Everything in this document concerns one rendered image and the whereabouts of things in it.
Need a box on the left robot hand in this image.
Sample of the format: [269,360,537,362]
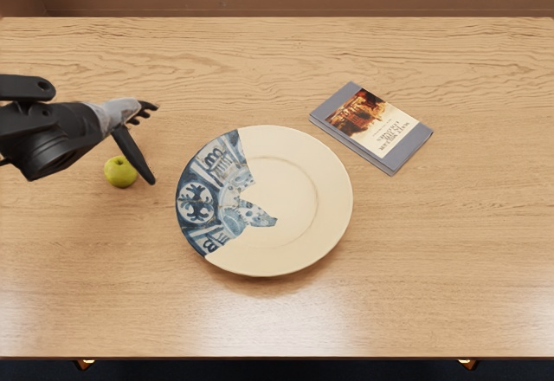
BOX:
[88,97,160,186]

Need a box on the cream plate with blue pattern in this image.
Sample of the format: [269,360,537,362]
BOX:
[175,124,354,278]

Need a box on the green apple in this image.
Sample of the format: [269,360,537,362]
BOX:
[103,155,139,190]

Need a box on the grey book with picture cover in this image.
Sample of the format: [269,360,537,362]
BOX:
[308,81,435,178]

